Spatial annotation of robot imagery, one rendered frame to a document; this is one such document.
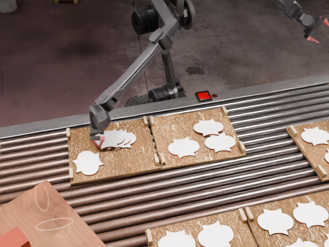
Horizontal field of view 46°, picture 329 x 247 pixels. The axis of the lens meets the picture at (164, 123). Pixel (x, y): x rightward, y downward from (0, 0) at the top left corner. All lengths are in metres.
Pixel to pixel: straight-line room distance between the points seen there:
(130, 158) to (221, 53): 2.63
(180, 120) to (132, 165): 0.38
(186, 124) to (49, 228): 0.87
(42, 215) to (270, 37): 3.62
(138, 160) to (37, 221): 0.54
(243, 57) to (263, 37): 0.51
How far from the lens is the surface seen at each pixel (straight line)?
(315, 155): 1.99
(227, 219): 1.66
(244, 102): 2.22
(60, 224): 1.55
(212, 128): 1.98
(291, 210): 1.75
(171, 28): 1.79
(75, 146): 1.95
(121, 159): 1.85
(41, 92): 3.88
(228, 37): 4.58
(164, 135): 1.95
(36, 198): 1.65
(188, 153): 1.86
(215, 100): 2.20
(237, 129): 2.04
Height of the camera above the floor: 2.31
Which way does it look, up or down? 43 degrees down
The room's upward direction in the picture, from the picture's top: straight up
